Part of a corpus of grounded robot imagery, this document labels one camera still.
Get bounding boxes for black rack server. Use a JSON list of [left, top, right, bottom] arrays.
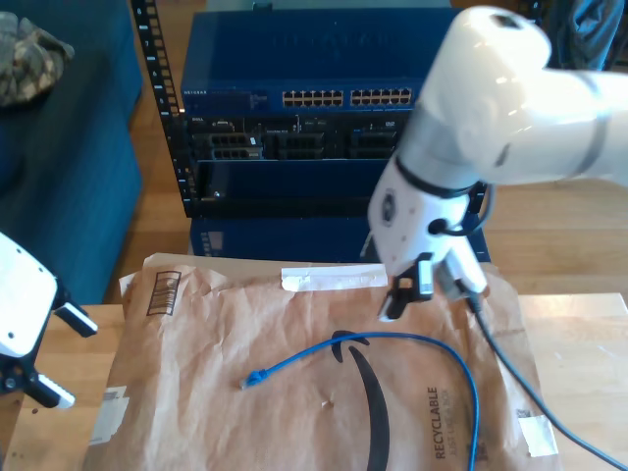
[[185, 113, 413, 161]]

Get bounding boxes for brown paper mailer bag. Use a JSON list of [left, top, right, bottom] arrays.
[[82, 252, 565, 471]]

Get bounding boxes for camouflage cloth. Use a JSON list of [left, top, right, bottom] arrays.
[[0, 12, 76, 108]]

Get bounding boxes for blue network switch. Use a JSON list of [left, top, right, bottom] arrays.
[[180, 9, 460, 117]]

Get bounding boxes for black rack frame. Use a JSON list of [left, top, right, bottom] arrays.
[[128, 0, 544, 220]]

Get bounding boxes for dark blue flat device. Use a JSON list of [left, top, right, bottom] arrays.
[[188, 213, 492, 264]]

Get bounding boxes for white shipping label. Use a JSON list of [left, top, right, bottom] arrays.
[[87, 386, 130, 445]]

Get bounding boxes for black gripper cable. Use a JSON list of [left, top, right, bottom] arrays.
[[427, 183, 497, 237]]

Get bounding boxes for short white tape strip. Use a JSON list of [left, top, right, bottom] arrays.
[[517, 413, 559, 457]]

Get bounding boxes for blue network cable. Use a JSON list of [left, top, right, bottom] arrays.
[[238, 331, 481, 471]]

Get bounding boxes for black camera cable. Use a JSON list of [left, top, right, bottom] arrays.
[[460, 288, 628, 471]]

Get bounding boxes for black rack shelf tray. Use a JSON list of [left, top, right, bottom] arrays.
[[193, 155, 487, 217]]

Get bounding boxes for blue sofa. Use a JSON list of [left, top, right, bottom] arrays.
[[0, 0, 144, 367]]

